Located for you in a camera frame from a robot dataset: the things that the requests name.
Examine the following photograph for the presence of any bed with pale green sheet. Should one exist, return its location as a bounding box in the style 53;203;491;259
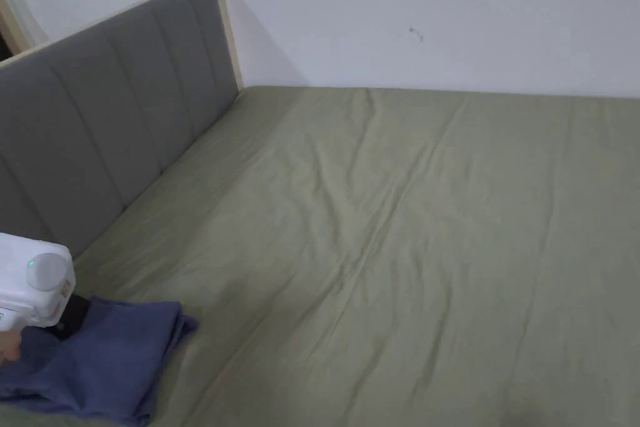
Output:
0;84;640;427

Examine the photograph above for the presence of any grey padded headboard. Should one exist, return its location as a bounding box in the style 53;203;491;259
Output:
0;0;245;258

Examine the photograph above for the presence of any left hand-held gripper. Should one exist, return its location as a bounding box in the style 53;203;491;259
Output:
0;233;94;343

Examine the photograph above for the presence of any dark blue shirt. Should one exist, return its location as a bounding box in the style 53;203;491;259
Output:
0;296;200;427

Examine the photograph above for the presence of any person's left hand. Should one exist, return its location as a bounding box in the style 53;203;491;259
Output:
0;328;23;364

